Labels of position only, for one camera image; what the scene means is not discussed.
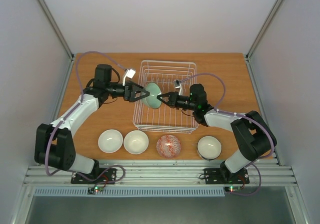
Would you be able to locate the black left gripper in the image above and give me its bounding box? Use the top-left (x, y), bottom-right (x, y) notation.
top-left (107, 80), bottom-right (151, 103)

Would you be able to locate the celadon green ceramic bowl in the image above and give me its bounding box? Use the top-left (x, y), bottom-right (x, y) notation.
top-left (141, 82), bottom-right (162, 109)

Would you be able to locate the red patterned bowl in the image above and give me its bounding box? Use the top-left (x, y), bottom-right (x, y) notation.
top-left (156, 134), bottom-right (182, 159)

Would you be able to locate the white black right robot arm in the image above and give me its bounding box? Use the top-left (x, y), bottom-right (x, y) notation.
top-left (157, 84), bottom-right (277, 183)

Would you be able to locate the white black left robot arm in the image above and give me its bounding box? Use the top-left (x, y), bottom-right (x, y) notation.
top-left (34, 64), bottom-right (150, 183)

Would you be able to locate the white bowl far left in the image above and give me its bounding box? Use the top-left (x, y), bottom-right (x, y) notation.
top-left (98, 129), bottom-right (124, 154)

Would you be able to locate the white bowl black rim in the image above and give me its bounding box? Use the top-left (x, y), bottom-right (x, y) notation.
top-left (197, 136), bottom-right (222, 161)

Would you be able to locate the left green circuit board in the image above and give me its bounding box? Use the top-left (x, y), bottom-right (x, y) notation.
top-left (87, 187), bottom-right (104, 195)

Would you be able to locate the green circuit board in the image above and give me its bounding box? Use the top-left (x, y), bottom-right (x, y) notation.
top-left (224, 186), bottom-right (244, 193)
top-left (87, 187), bottom-right (104, 195)

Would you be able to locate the right green circuit board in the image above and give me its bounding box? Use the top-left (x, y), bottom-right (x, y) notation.
top-left (224, 186), bottom-right (244, 193)

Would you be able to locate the white wire dish rack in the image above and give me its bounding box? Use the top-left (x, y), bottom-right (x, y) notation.
top-left (132, 60), bottom-right (200, 134)

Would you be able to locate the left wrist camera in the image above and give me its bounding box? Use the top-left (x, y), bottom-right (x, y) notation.
top-left (122, 68), bottom-right (136, 86)

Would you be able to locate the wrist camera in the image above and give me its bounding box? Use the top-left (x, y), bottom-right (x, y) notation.
top-left (122, 68), bottom-right (136, 86)
top-left (173, 80), bottom-right (183, 95)

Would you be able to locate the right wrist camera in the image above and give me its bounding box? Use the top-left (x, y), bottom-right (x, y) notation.
top-left (173, 80), bottom-right (183, 95)

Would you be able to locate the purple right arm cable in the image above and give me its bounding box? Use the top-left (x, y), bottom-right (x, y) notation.
top-left (178, 73), bottom-right (276, 197)

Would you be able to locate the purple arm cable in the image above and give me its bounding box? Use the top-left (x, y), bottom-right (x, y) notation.
top-left (44, 50), bottom-right (131, 182)
top-left (178, 73), bottom-right (276, 197)

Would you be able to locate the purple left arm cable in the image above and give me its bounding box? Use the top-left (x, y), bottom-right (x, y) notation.
top-left (44, 50), bottom-right (131, 182)

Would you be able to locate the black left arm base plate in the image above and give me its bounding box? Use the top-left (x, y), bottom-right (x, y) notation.
top-left (70, 168), bottom-right (117, 185)

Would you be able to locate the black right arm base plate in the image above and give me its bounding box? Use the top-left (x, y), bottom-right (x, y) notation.
top-left (202, 168), bottom-right (250, 185)

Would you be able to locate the aluminium frame post right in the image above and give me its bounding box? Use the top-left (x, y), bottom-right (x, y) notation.
top-left (244, 0), bottom-right (294, 60)

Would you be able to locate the aluminium frame post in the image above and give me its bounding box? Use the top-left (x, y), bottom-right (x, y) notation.
top-left (244, 0), bottom-right (294, 60)
top-left (37, 0), bottom-right (74, 60)

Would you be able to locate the aluminium rail base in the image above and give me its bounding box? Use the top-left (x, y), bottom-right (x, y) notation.
top-left (23, 159), bottom-right (297, 187)

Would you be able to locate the grey slotted cable duct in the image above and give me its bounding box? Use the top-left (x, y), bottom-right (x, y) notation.
top-left (34, 187), bottom-right (225, 198)

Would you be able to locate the aluminium frame post left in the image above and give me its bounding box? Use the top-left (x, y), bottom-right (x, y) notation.
top-left (37, 0), bottom-right (74, 60)

